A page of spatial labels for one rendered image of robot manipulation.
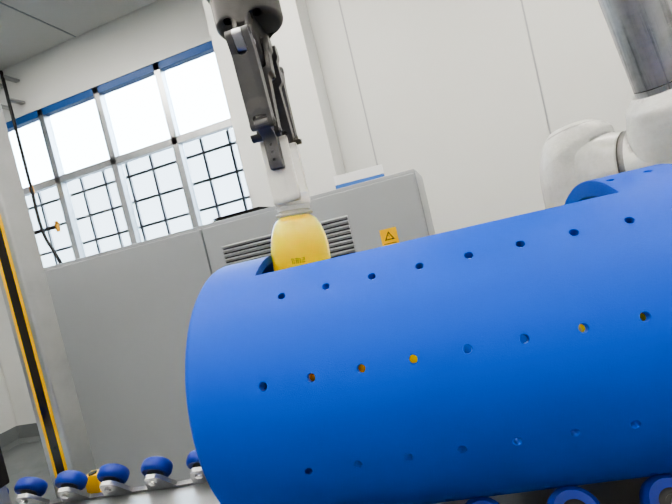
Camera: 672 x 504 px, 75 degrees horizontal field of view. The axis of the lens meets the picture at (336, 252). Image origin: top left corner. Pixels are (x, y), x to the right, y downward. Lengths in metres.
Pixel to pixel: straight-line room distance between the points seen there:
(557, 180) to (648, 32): 0.29
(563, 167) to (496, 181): 2.21
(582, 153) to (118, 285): 2.24
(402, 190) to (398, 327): 1.60
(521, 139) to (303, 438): 3.00
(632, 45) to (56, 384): 1.26
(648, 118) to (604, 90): 2.47
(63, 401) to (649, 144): 1.24
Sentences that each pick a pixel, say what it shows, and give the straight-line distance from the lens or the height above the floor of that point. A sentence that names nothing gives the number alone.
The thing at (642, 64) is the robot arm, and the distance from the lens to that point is 0.94.
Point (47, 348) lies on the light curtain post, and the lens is 1.12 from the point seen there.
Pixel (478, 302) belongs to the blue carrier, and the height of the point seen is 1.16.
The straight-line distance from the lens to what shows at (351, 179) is 2.15.
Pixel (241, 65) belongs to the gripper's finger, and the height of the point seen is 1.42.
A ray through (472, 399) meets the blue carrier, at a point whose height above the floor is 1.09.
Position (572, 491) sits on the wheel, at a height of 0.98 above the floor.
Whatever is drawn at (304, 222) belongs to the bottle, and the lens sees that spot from 0.48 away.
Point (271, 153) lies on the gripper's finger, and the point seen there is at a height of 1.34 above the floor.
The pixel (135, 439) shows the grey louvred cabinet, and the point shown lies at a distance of 2.84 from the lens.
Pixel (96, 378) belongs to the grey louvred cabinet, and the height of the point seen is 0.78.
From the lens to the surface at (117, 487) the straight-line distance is 0.82.
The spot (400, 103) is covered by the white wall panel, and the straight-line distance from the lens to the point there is 3.31.
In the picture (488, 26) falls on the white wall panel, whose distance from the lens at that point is 3.42.
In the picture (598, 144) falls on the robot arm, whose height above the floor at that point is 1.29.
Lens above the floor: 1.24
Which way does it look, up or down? 2 degrees down
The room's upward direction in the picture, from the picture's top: 13 degrees counter-clockwise
